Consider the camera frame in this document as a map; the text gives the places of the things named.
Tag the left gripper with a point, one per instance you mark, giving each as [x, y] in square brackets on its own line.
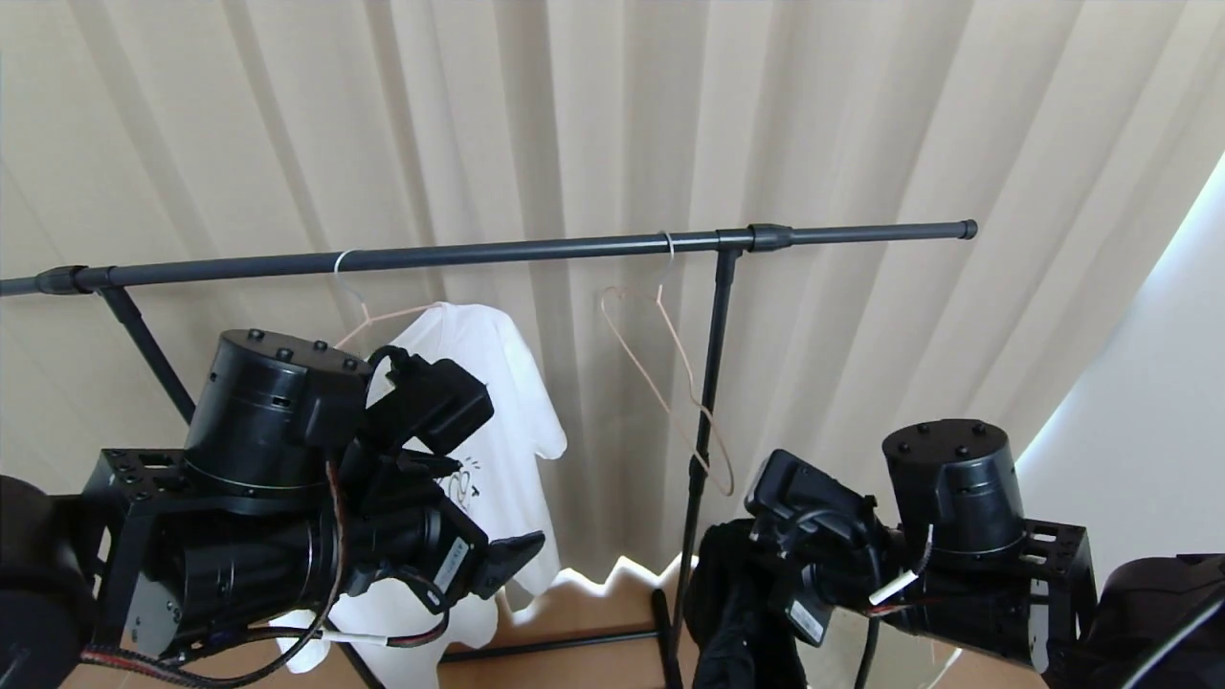
[412, 536]

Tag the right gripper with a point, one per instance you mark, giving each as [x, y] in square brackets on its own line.
[842, 588]

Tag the white garment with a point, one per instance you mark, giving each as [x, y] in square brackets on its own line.
[507, 421]

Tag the black garment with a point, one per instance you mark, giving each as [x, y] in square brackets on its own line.
[737, 612]

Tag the pink clothes hanger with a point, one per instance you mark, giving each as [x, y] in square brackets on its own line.
[373, 319]
[670, 354]

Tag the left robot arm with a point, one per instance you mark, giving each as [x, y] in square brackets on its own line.
[249, 421]

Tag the black clothes rack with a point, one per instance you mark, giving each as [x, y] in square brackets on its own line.
[478, 254]

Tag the beige curtain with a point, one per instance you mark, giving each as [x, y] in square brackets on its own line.
[670, 115]

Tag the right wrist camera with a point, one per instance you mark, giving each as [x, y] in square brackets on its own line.
[804, 498]

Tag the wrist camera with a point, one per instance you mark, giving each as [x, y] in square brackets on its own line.
[804, 498]
[431, 402]

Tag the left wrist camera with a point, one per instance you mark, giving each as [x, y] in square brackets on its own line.
[431, 402]

